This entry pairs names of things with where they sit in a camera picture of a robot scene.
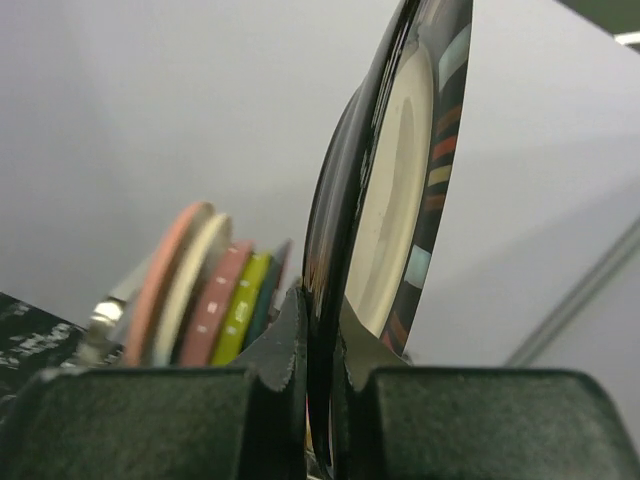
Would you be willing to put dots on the right aluminium frame post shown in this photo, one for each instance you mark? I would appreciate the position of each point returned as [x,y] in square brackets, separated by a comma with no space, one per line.
[624,249]

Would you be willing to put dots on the black marble mat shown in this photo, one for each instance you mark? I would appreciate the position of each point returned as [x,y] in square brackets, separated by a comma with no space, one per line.
[31,339]

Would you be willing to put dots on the green dotted scalloped plate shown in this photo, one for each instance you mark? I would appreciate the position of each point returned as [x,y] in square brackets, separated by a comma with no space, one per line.
[237,320]

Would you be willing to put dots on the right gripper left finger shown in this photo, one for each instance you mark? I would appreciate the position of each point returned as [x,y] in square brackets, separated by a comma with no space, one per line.
[242,421]

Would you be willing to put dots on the pink dotted scalloped plate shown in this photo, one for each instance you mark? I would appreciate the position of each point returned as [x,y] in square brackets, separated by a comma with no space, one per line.
[214,301]

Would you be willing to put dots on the steel dish rack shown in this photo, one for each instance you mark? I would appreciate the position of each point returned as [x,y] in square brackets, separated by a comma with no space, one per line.
[111,320]

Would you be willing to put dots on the black striped bottom plate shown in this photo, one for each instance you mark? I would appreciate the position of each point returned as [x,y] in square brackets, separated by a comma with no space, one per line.
[381,192]

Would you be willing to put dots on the cream and pink plate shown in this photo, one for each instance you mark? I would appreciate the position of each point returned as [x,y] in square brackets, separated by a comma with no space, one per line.
[164,263]

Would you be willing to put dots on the cream and blue plate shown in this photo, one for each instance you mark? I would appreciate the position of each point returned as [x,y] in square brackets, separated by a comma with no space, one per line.
[208,246]

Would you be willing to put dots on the teal plate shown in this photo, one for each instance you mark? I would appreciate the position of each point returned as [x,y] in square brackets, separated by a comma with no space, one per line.
[268,291]

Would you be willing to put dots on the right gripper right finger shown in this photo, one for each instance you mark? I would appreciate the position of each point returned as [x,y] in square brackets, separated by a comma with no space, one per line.
[397,421]

